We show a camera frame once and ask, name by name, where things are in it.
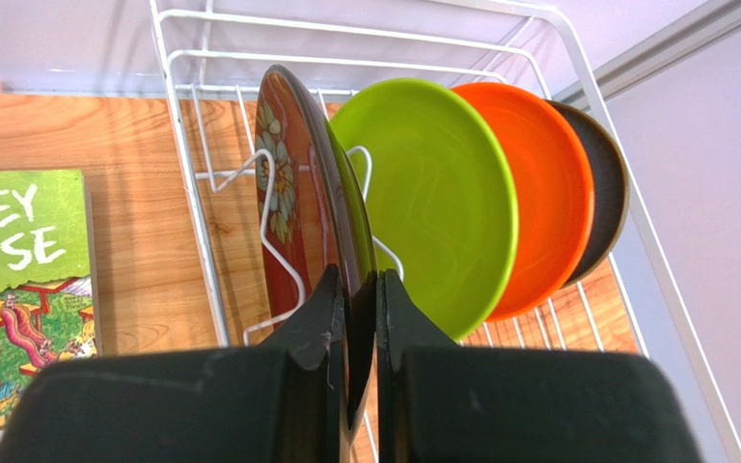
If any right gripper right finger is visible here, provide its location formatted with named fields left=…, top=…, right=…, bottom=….
left=376, top=270, right=701, bottom=462

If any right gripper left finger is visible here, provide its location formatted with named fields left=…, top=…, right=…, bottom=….
left=0, top=264, right=350, bottom=462

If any red floral plate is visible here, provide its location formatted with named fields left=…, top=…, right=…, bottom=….
left=255, top=65, right=378, bottom=427

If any green plate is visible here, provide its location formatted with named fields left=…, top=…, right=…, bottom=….
left=330, top=78, right=519, bottom=340

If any orange plate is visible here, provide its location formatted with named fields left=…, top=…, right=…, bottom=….
left=453, top=82, right=595, bottom=321

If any dark brown plate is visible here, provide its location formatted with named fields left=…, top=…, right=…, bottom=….
left=549, top=100, right=630, bottom=286

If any green treehouse book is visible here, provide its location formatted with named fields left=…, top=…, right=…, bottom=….
left=0, top=170, right=102, bottom=436

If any white wire dish rack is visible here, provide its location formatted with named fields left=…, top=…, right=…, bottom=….
left=150, top=1, right=741, bottom=462

